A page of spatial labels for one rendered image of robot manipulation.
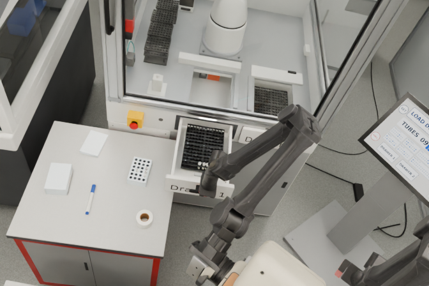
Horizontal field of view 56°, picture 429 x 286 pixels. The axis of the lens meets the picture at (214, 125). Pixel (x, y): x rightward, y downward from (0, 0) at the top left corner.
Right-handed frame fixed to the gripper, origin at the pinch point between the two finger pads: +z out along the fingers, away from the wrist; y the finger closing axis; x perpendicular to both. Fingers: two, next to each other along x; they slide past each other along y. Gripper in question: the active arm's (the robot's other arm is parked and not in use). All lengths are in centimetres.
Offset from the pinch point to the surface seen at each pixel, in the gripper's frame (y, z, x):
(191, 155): 17.6, 1.0, 8.1
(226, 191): 3.1, 0.5, -8.9
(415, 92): 156, 74, -168
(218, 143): 28.8, 4.9, -3.5
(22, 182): 14, 53, 92
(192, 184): 2.9, -0.9, 6.0
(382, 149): 33, -9, -77
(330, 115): 39, -18, -49
